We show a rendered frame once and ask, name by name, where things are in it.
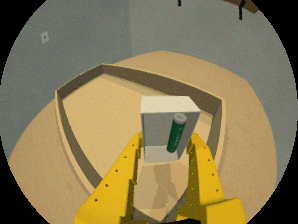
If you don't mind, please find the green battery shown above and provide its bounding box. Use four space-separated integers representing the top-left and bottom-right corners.
167 113 187 153

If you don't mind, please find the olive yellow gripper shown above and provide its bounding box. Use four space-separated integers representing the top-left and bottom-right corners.
74 132 247 224

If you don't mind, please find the white box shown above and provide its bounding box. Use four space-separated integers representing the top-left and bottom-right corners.
140 96 201 163

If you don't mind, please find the tan shallow tray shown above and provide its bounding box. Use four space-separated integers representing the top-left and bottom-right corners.
55 64 226 224

